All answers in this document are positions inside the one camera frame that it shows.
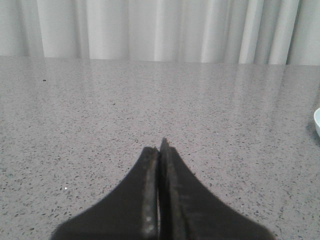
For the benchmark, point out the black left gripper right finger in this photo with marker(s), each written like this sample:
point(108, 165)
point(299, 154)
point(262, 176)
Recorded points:
point(189, 211)

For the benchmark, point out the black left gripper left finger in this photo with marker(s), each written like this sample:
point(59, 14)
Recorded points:
point(129, 212)

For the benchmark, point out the light blue round plate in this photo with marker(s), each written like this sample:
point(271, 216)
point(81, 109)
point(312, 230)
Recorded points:
point(316, 117)

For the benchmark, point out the white pleated curtain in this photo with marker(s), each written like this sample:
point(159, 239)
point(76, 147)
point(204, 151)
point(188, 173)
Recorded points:
point(203, 31)

